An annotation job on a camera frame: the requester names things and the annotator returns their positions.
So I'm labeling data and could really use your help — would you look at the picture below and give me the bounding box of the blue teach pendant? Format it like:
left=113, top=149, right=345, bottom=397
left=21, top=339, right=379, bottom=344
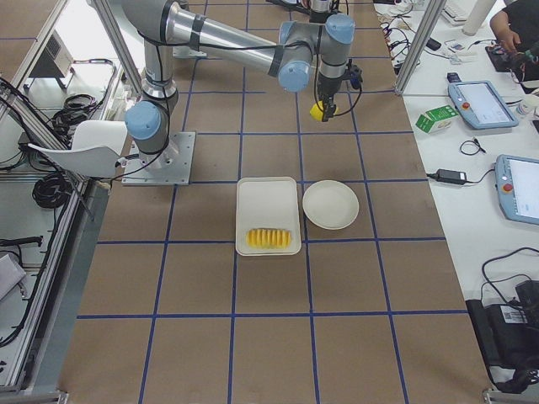
left=494, top=155, right=538, bottom=225
left=447, top=81, right=519, bottom=130

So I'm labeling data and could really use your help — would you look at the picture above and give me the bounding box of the yellow lemon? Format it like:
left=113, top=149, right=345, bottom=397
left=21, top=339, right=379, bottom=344
left=310, top=101, right=339, bottom=122

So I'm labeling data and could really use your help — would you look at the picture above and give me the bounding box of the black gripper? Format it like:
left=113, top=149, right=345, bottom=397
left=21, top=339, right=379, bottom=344
left=317, top=73, right=342, bottom=122

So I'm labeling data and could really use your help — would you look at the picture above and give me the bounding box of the black power adapter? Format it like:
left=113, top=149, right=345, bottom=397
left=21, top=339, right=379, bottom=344
left=435, top=168, right=467, bottom=185

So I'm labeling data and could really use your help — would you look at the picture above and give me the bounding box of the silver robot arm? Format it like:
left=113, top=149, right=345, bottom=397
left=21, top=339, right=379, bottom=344
left=120, top=1, right=360, bottom=182

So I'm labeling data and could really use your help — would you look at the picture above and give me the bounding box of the white chair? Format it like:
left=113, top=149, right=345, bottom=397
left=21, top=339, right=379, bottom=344
left=29, top=120, right=127, bottom=178

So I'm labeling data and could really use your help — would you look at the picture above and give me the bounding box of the aluminium frame post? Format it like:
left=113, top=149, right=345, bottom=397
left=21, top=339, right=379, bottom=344
left=394, top=0, right=446, bottom=95

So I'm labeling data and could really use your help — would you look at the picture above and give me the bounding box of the white round plate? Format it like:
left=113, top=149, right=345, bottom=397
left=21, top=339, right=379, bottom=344
left=302, top=180, right=360, bottom=230

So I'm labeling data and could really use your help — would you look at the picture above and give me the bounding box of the white rectangular tray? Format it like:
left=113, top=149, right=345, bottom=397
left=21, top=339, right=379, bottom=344
left=236, top=177, right=302, bottom=256

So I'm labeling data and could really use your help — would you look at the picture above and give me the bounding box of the green white carton box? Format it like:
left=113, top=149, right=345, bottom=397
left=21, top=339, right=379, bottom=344
left=415, top=104, right=459, bottom=134

